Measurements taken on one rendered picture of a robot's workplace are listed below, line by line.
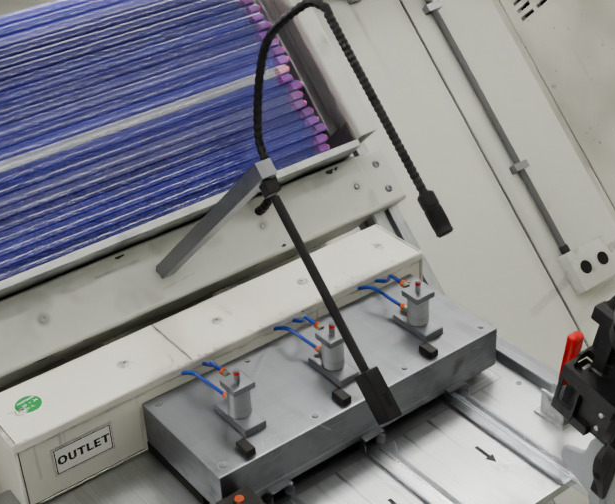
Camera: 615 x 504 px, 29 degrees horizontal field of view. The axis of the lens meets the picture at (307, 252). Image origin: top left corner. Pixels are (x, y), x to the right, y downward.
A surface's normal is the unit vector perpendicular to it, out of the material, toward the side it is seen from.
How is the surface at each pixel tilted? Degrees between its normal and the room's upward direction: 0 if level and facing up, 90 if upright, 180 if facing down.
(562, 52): 90
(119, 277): 90
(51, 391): 45
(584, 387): 90
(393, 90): 90
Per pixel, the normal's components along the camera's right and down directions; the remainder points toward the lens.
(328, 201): 0.40, -0.31
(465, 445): -0.04, -0.84
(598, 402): -0.80, 0.36
